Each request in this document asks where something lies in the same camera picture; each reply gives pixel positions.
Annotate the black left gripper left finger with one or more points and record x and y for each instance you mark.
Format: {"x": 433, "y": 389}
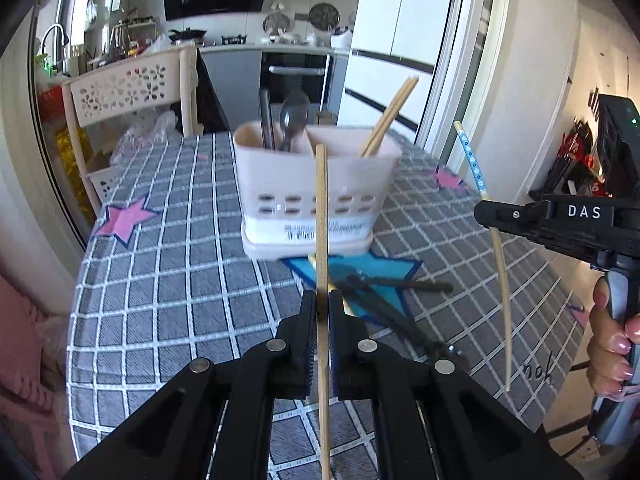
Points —
{"x": 212, "y": 420}

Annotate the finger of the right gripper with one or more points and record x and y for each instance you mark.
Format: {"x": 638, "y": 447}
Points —
{"x": 524, "y": 221}

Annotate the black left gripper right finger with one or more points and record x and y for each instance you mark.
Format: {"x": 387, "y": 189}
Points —
{"x": 431, "y": 419}

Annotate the blue chopstick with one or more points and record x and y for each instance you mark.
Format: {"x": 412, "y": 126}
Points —
{"x": 498, "y": 253}

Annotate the long plain wooden chopstick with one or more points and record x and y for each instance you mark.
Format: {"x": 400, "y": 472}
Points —
{"x": 322, "y": 306}

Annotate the black handled spoon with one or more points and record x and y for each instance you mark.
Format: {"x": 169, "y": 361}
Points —
{"x": 266, "y": 120}

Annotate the yellow patterned chopstick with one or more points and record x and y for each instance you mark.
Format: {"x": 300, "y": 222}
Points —
{"x": 331, "y": 287}

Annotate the kitchen faucet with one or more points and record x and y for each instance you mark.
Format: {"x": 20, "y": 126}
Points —
{"x": 52, "y": 46}

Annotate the person's right hand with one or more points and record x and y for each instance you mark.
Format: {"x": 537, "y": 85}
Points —
{"x": 610, "y": 343}

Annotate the grey checked tablecloth with stars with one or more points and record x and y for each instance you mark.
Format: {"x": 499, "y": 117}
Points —
{"x": 165, "y": 281}

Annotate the white refrigerator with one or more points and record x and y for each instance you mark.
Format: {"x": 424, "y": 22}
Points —
{"x": 393, "y": 41}

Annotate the pink plastic utensil holder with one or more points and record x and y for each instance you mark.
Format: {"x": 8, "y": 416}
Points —
{"x": 278, "y": 191}

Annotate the spoon standing in holder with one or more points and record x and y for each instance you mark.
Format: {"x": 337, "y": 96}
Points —
{"x": 293, "y": 118}

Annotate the built-in black oven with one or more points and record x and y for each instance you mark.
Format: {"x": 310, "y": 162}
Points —
{"x": 283, "y": 73}

